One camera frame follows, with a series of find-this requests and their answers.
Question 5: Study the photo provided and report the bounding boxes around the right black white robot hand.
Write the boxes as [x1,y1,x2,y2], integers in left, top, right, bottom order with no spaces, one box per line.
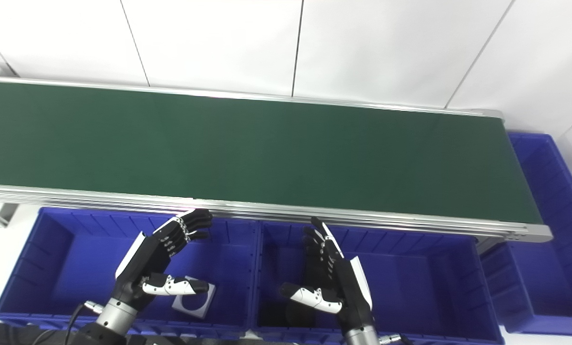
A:
[280,217,376,332]

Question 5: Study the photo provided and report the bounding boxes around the large blue plastic bin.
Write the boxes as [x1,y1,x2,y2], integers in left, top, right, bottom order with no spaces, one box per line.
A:
[0,206,260,341]
[250,220,505,345]
[480,132,572,336]

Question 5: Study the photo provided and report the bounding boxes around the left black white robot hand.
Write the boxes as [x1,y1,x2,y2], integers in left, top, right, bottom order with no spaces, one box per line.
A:
[112,208,214,311]

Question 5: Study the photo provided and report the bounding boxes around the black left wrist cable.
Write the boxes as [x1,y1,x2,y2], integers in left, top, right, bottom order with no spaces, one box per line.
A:
[65,300,106,345]

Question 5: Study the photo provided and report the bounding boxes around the green conveyor belt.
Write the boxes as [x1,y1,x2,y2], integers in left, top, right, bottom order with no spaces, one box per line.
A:
[0,75,554,243]

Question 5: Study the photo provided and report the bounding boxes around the white square part round hole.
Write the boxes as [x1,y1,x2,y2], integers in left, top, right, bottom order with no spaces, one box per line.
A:
[172,276,217,319]

